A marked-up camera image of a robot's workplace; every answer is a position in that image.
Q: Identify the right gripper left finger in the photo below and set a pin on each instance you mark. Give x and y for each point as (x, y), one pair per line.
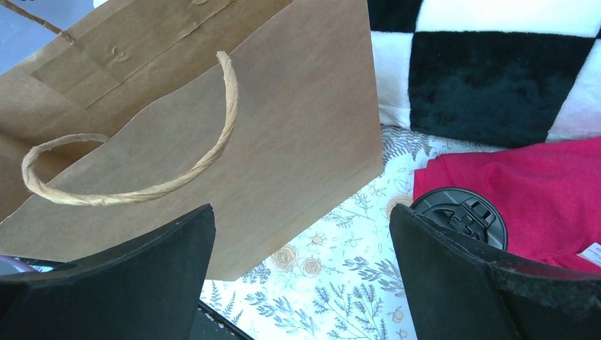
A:
(145, 288)

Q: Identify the brown paper bag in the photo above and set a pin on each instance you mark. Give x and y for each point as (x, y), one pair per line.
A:
(266, 110)

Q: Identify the black white checkered pillow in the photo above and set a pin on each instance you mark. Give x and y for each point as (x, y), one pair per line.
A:
(503, 73)

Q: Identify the floral patterned table mat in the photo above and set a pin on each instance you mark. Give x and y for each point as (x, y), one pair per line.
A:
(338, 279)

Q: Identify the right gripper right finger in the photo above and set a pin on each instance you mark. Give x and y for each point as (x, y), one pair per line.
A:
(461, 288)

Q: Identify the black plastic cup lid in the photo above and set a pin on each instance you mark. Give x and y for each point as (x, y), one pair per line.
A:
(465, 212)

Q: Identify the red cloth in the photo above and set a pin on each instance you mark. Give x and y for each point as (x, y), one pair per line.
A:
(548, 195)

